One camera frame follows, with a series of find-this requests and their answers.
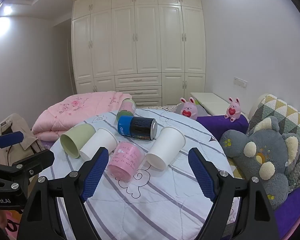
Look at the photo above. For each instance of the blue and black can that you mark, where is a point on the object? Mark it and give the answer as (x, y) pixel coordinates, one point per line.
(137, 128)

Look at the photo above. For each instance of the white bench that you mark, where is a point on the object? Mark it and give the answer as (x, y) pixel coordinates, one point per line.
(210, 101)

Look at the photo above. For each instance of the purple pillow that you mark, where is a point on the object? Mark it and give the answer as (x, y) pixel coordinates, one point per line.
(215, 127)

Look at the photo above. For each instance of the green plastic cup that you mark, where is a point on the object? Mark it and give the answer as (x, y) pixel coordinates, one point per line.
(73, 137)

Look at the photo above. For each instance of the beige jacket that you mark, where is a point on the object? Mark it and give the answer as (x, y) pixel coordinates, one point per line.
(12, 125)

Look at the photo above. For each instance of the pink folded quilt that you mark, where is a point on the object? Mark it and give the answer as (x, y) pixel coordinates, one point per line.
(72, 110)

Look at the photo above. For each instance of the colourful floor mat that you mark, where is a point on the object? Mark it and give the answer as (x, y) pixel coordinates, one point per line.
(13, 223)

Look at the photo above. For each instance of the triangle patterned quilted cushion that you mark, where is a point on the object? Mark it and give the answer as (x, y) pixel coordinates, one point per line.
(287, 115)

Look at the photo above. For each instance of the wall switch panel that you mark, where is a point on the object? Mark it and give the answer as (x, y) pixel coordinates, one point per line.
(240, 82)

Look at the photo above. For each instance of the purple bed sheet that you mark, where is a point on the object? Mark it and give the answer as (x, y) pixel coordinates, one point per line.
(295, 205)

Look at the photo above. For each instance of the pink translucent cup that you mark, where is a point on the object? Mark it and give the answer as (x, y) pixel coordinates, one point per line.
(126, 161)

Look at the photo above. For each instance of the pink bunny toy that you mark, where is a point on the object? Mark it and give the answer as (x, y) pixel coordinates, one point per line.
(189, 110)
(233, 110)

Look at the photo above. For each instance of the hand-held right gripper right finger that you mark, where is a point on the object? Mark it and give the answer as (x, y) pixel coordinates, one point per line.
(202, 175)

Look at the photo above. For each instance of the grey elephant plush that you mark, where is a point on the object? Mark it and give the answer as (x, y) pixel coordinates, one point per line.
(260, 152)

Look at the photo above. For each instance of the cream wardrobe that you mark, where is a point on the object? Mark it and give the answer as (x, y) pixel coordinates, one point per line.
(140, 42)

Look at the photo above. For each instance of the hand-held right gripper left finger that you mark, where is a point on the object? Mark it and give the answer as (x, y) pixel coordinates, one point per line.
(95, 173)

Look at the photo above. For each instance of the ceiling light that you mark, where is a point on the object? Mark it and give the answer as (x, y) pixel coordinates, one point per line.
(8, 10)

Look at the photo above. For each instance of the white paper cup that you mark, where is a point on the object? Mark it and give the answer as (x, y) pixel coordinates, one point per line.
(100, 142)
(166, 147)

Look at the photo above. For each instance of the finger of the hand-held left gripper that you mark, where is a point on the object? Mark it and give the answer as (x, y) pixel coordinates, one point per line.
(37, 158)
(10, 139)

